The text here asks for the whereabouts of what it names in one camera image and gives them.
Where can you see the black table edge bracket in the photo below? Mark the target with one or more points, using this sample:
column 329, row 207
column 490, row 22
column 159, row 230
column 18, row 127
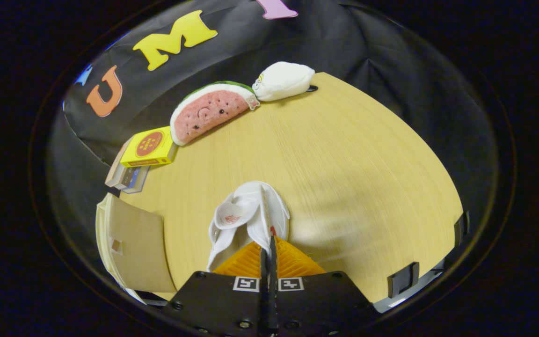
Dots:
column 461, row 228
column 403, row 281

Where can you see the yellow flat box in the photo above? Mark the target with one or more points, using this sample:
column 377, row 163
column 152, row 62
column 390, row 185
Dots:
column 150, row 146

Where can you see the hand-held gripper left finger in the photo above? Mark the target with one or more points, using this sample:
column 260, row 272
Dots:
column 222, row 304

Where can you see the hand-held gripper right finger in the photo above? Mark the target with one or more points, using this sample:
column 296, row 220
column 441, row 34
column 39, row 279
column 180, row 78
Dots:
column 316, row 304

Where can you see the watermelon slice plush toy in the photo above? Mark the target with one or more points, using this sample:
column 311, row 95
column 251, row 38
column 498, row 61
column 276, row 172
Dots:
column 208, row 112

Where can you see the white plush toy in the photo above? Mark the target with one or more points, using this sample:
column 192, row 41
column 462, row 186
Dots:
column 283, row 80

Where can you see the white canvas shoe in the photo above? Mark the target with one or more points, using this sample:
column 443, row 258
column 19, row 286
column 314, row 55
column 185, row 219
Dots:
column 251, row 210

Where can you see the white book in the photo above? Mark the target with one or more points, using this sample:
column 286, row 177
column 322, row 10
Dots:
column 120, row 180

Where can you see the beige storage box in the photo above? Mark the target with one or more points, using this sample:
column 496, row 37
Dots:
column 138, row 252

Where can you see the black table grommet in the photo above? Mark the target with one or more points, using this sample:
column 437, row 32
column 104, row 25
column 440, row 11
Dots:
column 312, row 88

